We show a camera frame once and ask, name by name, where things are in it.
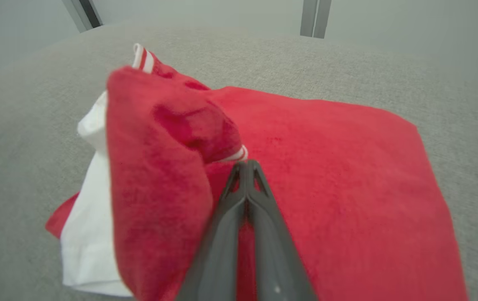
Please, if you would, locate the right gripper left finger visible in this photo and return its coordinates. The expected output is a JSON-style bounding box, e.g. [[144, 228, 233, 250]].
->
[[175, 161, 248, 301]]

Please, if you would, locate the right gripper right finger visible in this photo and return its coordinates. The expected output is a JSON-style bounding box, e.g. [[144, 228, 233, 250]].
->
[[247, 159, 317, 301]]

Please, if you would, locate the red white basketball jersey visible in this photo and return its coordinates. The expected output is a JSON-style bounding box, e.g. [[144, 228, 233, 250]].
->
[[46, 43, 469, 301]]

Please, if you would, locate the grey fabric sofa seat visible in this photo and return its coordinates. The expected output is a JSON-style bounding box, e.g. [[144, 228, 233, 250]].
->
[[0, 19, 478, 301]]

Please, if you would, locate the grey upright post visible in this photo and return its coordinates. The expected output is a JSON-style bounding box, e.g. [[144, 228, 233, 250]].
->
[[313, 0, 332, 39], [300, 0, 319, 37]]

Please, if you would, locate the grey black upright frame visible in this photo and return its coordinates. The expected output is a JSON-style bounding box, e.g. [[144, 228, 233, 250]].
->
[[62, 0, 104, 33]]

